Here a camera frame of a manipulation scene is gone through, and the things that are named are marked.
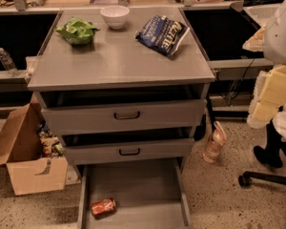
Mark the red coke can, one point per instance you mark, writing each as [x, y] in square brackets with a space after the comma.
[103, 207]

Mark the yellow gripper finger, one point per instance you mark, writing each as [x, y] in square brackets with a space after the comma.
[269, 96]
[256, 42]

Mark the grey drawer cabinet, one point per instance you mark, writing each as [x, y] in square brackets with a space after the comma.
[116, 60]

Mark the green chip bag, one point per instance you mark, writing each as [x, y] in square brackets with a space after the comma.
[77, 31]

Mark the grey drawer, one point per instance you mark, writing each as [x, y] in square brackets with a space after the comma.
[148, 195]
[103, 147]
[98, 111]

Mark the black top drawer handle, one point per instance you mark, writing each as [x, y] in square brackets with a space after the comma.
[126, 116]

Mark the white bowl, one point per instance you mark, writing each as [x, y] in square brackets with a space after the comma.
[115, 16]

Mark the clear plastic water bottle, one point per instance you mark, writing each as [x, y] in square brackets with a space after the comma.
[8, 63]

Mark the grey bottom drawer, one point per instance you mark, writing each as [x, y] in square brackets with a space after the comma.
[148, 195]

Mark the silver laptop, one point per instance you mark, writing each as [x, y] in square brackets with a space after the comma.
[260, 13]

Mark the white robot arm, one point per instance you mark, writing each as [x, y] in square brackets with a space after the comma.
[274, 48]

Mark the blue chip bag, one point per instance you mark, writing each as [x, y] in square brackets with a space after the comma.
[162, 35]

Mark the black middle drawer handle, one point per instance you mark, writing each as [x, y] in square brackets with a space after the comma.
[134, 152]

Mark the brown cardboard box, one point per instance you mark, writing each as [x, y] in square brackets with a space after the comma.
[21, 152]

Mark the pink water bottle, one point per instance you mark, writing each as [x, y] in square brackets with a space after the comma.
[215, 143]

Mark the grey top drawer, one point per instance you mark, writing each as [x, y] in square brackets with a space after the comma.
[98, 111]

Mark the grey middle drawer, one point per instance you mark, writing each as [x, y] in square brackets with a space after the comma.
[103, 147]

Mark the snack packets in box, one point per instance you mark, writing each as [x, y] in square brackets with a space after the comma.
[51, 146]

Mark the black office chair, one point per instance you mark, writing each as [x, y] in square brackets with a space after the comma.
[269, 157]

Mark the black drawer handle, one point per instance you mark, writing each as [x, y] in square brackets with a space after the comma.
[126, 116]
[134, 152]

